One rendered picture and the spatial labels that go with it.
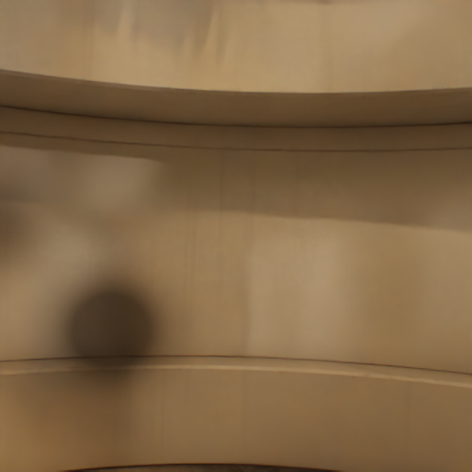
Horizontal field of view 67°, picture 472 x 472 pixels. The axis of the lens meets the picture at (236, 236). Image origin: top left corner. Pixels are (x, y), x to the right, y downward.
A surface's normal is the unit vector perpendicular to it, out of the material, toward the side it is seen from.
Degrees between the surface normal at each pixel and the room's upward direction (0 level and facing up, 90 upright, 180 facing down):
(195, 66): 90
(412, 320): 90
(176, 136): 90
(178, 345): 90
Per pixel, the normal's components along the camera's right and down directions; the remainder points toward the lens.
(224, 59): 0.04, -0.01
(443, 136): -0.28, -0.03
